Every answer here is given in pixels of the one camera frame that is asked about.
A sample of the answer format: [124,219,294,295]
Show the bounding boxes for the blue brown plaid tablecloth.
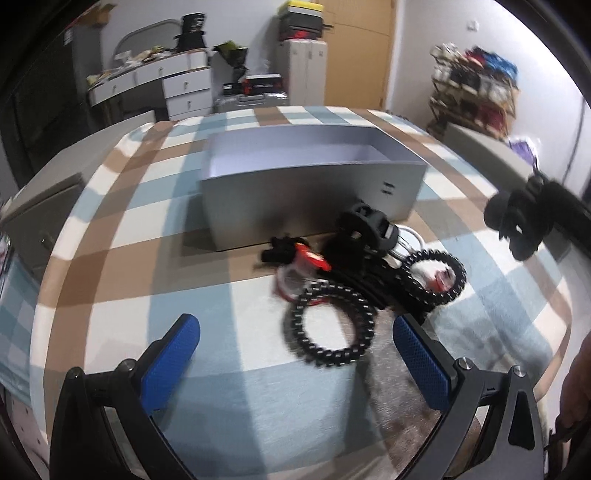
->
[30,107,572,479]

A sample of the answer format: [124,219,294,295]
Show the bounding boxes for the wooden shoe rack with shoes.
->
[427,43,519,140]

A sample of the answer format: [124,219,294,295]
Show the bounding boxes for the person's right hand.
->
[556,333,591,429]

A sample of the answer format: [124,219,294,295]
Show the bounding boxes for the black wrapped flower bouquet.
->
[213,40,249,83]

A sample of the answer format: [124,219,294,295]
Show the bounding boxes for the silver aluminium suitcase lying flat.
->
[213,92,288,113]

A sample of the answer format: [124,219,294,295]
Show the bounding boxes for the dark tall cabinet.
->
[1,25,105,186]

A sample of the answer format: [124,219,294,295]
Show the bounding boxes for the stack of shoe boxes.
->
[276,0,325,41]

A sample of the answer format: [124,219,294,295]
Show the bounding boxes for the grey bedside cabinet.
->
[444,124,571,262]
[1,111,155,281]

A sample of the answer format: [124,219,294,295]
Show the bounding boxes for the red cartoon charm hair tie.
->
[290,241,334,274]

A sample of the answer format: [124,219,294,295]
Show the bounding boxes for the large black claw hair clip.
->
[335,202,399,254]

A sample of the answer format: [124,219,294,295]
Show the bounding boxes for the wooden door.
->
[322,0,397,110]

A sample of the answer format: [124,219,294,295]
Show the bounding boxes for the white desk with drawers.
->
[87,49,213,121]

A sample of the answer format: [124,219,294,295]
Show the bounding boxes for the purple bag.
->
[507,136,540,166]

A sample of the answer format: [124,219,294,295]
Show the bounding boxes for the black bag on desk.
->
[175,12,206,52]

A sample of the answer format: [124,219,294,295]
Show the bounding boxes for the grey right bedside cabinet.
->
[444,124,571,262]

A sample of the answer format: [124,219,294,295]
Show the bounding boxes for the black red box on suitcase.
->
[222,73,284,96]

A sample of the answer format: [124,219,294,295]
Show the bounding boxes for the silver grey cardboard box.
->
[200,124,427,251]

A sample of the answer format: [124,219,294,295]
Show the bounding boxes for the grey left bedside cabinet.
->
[1,111,155,281]

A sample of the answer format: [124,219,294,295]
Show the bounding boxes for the black long hair clip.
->
[260,235,417,310]

